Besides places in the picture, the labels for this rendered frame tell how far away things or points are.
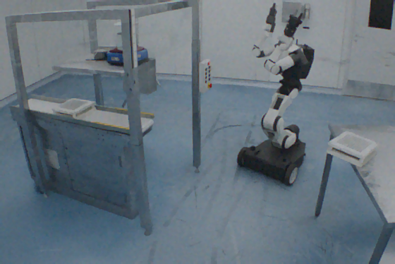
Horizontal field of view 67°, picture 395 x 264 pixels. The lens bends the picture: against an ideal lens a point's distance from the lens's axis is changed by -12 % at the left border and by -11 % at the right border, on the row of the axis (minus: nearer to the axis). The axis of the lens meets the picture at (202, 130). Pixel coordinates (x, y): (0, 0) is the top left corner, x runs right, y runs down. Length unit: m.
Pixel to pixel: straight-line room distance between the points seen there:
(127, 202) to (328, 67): 4.15
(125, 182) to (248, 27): 3.81
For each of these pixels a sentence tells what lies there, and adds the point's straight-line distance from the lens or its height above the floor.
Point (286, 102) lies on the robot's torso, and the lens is 3.07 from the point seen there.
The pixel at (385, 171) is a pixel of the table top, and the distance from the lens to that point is 2.04.
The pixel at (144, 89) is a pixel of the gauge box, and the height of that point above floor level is 1.06.
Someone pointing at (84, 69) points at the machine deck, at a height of 1.25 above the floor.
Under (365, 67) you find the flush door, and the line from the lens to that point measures 5.87.
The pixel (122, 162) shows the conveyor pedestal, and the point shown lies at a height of 0.55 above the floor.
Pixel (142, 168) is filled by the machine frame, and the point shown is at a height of 0.60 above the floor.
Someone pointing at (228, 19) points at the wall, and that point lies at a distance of 5.70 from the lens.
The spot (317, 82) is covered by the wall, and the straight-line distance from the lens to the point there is 5.84.
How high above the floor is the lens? 1.78
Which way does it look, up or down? 25 degrees down
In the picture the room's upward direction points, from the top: straight up
